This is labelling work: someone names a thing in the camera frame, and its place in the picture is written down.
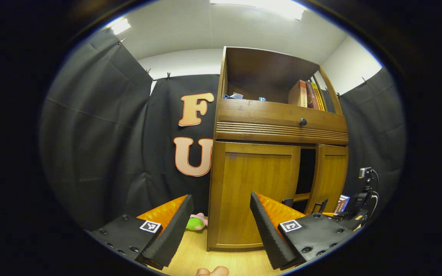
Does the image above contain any black backdrop cloth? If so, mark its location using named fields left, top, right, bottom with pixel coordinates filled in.
left=39, top=29, right=407, bottom=232

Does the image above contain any wooden double-door shoe cabinet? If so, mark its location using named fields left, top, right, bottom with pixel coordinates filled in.
left=207, top=46, right=349, bottom=252

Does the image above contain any tan book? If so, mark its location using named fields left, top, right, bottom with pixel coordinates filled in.
left=288, top=79, right=308, bottom=108

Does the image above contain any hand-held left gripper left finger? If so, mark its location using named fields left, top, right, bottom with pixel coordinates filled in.
left=87, top=194, right=195, bottom=271

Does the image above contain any wooden cabinet door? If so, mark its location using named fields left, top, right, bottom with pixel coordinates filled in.
left=305, top=144, right=349, bottom=215
left=215, top=141, right=301, bottom=250

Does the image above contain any green pink plush toy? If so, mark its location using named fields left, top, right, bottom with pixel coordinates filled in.
left=186, top=213, right=208, bottom=231

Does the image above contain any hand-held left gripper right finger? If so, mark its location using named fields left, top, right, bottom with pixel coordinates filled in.
left=249, top=192, right=360, bottom=271

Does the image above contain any brown cardboard box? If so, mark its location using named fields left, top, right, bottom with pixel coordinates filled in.
left=334, top=194, right=351, bottom=214

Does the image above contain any small ceiling light strip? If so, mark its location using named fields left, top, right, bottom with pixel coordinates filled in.
left=110, top=18, right=132, bottom=36

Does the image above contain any wooden cabinet drawer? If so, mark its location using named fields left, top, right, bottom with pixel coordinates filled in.
left=215, top=99, right=349, bottom=145

